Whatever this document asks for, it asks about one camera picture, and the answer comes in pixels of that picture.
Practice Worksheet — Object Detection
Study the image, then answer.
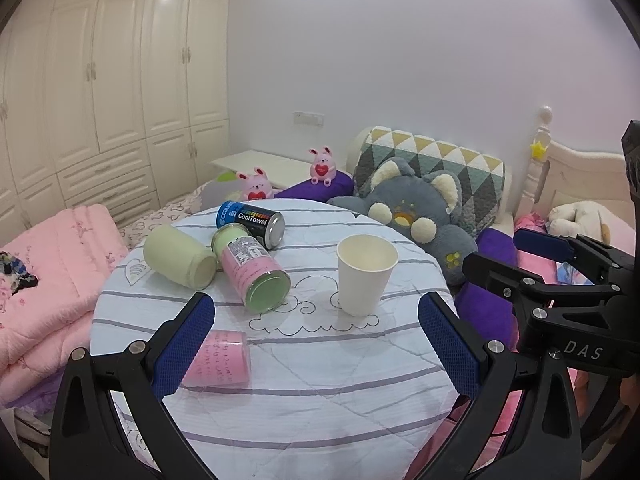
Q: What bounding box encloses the pink bedding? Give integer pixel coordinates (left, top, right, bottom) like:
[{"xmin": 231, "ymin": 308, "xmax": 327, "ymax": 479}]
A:
[{"xmin": 480, "ymin": 212, "xmax": 640, "ymax": 480}]

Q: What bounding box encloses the triangle patterned cushion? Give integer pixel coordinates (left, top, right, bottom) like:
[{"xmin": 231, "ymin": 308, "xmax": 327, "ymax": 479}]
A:
[{"xmin": 347, "ymin": 126, "xmax": 514, "ymax": 235}]

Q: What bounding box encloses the cream wardrobe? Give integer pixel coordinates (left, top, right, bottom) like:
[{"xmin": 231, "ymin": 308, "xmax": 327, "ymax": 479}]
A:
[{"xmin": 0, "ymin": 0, "xmax": 233, "ymax": 241}]

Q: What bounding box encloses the pale green cup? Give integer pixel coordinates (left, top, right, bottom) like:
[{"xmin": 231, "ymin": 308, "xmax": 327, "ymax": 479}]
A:
[{"xmin": 143, "ymin": 225, "xmax": 218, "ymax": 290}]

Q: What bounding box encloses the white paper cup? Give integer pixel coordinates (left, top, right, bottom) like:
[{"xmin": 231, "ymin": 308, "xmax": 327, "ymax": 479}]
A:
[{"xmin": 336, "ymin": 234, "xmax": 399, "ymax": 317}]

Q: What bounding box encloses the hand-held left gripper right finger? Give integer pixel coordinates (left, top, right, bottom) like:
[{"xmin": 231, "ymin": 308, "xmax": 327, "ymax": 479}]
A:
[{"xmin": 405, "ymin": 291, "xmax": 583, "ymax": 480}]

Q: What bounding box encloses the black and blue can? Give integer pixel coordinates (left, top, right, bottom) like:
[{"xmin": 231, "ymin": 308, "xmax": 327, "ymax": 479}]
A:
[{"xmin": 216, "ymin": 200, "xmax": 286, "ymax": 251}]

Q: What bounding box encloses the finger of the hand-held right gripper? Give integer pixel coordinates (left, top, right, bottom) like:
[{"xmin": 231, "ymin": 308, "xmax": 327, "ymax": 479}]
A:
[
  {"xmin": 514, "ymin": 227, "xmax": 640, "ymax": 287},
  {"xmin": 462, "ymin": 252, "xmax": 622, "ymax": 312}
]

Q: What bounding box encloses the grey cat plush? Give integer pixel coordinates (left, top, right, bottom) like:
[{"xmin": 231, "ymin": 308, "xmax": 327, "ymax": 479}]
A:
[{"xmin": 327, "ymin": 156, "xmax": 479, "ymax": 287}]

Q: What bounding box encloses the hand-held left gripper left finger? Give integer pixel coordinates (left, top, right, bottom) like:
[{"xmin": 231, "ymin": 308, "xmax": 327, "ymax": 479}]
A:
[{"xmin": 50, "ymin": 291, "xmax": 221, "ymax": 480}]

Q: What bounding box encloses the cream bed headboard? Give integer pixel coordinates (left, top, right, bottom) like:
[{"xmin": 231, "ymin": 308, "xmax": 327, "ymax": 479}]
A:
[{"xmin": 515, "ymin": 106, "xmax": 640, "ymax": 233}]

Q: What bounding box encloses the pink rabbit plush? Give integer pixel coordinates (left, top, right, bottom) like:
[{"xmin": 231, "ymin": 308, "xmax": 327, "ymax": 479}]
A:
[
  {"xmin": 307, "ymin": 146, "xmax": 337, "ymax": 186},
  {"xmin": 236, "ymin": 165, "xmax": 275, "ymax": 202}
]

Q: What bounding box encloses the dark patterned cloth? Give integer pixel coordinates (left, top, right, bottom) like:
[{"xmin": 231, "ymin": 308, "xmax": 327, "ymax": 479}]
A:
[{"xmin": 0, "ymin": 254, "xmax": 39, "ymax": 292}]

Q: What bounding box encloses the pink labelled green bottle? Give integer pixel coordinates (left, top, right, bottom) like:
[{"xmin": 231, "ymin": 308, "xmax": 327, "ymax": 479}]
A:
[{"xmin": 211, "ymin": 225, "xmax": 292, "ymax": 315}]

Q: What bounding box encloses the pink quilted blanket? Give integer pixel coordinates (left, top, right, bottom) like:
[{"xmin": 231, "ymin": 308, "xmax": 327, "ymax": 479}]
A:
[{"xmin": 0, "ymin": 205, "xmax": 131, "ymax": 407}]

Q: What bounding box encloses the clear pink cup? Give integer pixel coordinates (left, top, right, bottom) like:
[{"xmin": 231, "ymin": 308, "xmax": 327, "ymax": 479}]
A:
[{"xmin": 180, "ymin": 330, "xmax": 251, "ymax": 389}]

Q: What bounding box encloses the purple pillow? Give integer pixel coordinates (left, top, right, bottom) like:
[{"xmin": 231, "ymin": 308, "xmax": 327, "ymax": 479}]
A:
[
  {"xmin": 454, "ymin": 226, "xmax": 522, "ymax": 356},
  {"xmin": 274, "ymin": 169, "xmax": 354, "ymax": 201}
]

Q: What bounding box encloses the cream plush toy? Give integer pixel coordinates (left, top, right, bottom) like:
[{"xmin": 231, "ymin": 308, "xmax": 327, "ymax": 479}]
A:
[{"xmin": 547, "ymin": 201, "xmax": 632, "ymax": 247}]

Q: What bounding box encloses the white bedside table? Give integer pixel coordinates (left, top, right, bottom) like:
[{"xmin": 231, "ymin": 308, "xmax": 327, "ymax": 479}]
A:
[{"xmin": 210, "ymin": 150, "xmax": 321, "ymax": 191}]

